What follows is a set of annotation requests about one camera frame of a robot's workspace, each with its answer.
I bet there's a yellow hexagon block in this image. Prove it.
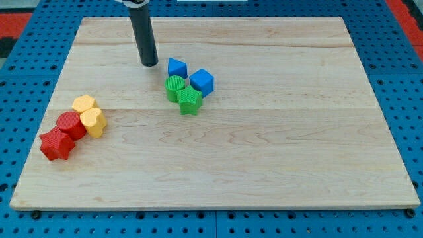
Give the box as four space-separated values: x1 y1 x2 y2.
72 95 98 114

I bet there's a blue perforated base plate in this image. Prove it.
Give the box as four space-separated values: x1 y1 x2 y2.
1 0 422 237

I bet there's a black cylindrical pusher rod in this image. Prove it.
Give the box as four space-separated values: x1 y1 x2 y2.
128 2 159 67

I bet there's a green cylinder block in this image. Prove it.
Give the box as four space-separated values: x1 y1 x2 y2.
165 75 185 102

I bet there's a blue cube block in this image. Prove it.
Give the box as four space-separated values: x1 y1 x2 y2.
189 69 214 97

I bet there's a wooden board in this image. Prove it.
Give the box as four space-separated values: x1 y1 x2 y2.
10 17 420 211

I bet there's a red cylinder block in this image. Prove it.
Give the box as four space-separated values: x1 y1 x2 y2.
56 111 87 141

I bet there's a yellow heart block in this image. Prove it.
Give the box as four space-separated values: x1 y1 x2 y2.
79 108 107 138

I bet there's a green star block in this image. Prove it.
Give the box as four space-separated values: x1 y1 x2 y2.
176 85 202 115

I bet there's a red star block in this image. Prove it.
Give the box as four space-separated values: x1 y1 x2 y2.
39 126 75 161

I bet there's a blue triangle block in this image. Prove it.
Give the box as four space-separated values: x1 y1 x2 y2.
167 58 188 79

